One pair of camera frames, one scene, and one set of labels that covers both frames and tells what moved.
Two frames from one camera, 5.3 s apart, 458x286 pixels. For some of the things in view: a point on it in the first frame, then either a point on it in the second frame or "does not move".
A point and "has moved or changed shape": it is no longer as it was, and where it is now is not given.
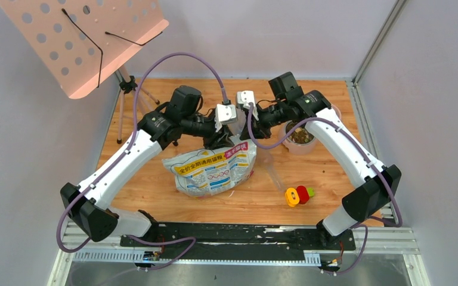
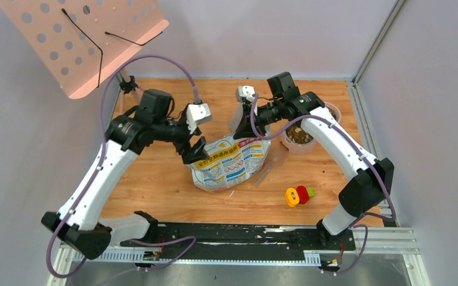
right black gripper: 260,130 does not move
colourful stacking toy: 300,194 does not move
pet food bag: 204,172 has moved or changed shape
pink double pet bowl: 300,141 does not move
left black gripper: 216,138 -> 185,141
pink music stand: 81,41 does not move
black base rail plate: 197,242 does not move
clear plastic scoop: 264,156 has moved or changed shape
